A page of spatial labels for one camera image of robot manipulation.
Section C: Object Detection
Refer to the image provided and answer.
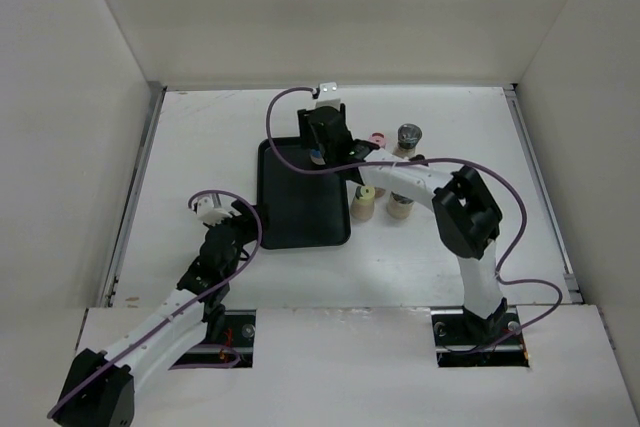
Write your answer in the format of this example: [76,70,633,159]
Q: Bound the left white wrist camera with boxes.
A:
[192,194,232,226]

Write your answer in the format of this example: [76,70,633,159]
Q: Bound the pink cap spice bottle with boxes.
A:
[368,132,387,149]

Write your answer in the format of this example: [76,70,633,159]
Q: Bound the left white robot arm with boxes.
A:
[47,190,269,426]

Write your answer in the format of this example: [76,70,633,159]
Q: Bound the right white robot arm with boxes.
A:
[297,105,507,343]

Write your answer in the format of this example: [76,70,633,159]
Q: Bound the blue label silver cap bottle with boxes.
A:
[309,149,326,167]

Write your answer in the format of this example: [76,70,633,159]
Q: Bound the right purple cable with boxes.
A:
[265,86,564,353]

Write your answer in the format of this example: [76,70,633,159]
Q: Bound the black rectangular tray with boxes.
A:
[257,140,351,250]

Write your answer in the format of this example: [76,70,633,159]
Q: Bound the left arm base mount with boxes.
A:
[171,309,257,370]

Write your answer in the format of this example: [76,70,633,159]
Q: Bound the yellow cap spice bottle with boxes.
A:
[350,185,375,222]

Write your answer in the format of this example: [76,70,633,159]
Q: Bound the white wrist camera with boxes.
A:
[312,82,341,110]
[192,194,232,226]

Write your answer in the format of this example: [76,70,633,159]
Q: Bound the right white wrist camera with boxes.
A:
[312,82,341,110]

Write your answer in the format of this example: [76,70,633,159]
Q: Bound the black grinder top bottle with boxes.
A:
[387,192,414,220]

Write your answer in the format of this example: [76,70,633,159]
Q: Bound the grey grinder top bottle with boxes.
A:
[393,123,423,159]

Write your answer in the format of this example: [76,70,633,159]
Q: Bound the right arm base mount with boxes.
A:
[431,307,529,368]

